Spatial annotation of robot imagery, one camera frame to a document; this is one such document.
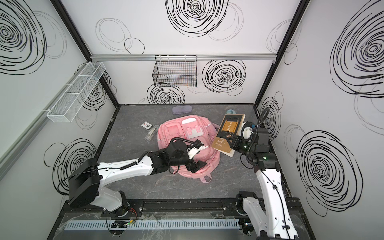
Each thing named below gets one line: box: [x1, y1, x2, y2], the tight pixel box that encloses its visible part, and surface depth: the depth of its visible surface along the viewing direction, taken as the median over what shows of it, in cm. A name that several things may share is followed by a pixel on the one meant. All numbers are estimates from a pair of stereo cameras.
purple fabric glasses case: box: [172, 105, 193, 115], surface depth 117 cm
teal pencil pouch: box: [226, 109, 236, 115], surface depth 111 cm
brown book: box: [211, 113, 246, 158], surface depth 77 cm
